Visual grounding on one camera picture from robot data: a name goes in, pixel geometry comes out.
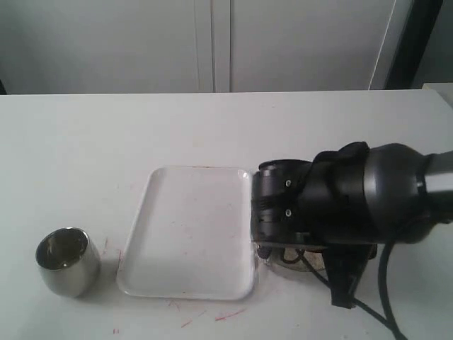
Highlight black cable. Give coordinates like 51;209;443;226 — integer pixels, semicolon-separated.
282;215;453;340

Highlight stainless steel cup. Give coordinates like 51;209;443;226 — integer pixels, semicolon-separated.
35;227;101;298

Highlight white cabinet doors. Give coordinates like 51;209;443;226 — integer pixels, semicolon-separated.
1;1;414;94

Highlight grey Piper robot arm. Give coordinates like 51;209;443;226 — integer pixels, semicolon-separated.
251;142;452;248

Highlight steel bowl of rice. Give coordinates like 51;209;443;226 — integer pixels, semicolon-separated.
260;246;376;274

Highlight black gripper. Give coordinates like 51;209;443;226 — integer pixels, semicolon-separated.
251;159;340;248

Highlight white rectangular tray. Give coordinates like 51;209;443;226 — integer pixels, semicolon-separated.
116;166;256;301

